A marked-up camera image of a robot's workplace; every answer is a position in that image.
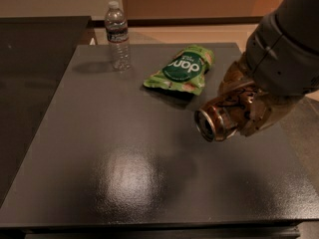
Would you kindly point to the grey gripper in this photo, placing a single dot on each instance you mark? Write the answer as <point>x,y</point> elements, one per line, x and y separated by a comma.
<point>282,67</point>

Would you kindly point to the orange patterned soda can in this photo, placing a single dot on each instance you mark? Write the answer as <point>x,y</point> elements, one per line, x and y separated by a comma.
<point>225,115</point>

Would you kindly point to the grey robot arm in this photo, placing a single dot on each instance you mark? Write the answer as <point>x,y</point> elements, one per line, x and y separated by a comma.
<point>299,19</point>

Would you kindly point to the green snack pouch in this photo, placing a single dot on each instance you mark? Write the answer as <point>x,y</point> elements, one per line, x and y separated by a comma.
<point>185,72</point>

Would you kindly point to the clear plastic water bottle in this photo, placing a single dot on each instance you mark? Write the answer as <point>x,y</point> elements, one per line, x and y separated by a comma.
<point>118,36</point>

